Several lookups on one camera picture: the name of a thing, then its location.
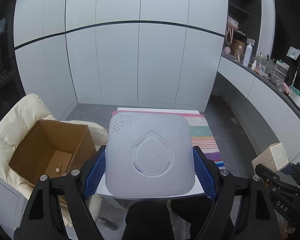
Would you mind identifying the cream cardboard cosmetic box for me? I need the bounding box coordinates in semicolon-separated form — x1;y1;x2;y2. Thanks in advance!
251;142;289;172

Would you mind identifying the small glass foundation bottle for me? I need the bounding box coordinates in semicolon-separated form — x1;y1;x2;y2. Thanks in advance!
55;162;62;174

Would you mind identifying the translucent square plastic lid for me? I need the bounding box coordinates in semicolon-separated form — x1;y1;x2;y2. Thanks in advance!
105;112;195;199

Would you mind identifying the white curved counter shelf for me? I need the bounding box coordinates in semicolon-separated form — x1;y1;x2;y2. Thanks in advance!
218;57;300;163

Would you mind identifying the brown cardboard box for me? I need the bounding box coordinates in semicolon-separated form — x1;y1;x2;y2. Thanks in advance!
9;119;97;185

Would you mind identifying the cream padded chair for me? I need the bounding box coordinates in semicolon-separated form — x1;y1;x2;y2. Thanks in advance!
0;93;109;224

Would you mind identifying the striped colourful cloth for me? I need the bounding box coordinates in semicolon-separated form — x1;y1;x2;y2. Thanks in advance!
113;107;225;170

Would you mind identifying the white spray bottle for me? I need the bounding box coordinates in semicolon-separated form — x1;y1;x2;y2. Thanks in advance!
243;43;253;67

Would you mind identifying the pink plush bag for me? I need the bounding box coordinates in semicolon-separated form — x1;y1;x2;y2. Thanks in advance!
225;15;239;45

